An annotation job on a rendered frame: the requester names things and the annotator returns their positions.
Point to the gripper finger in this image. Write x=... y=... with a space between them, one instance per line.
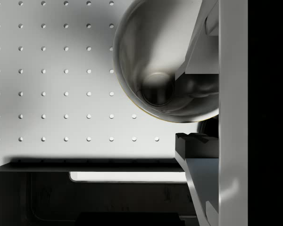
x=202 y=54
x=202 y=174

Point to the yellow mug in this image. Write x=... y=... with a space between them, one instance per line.
x=141 y=47

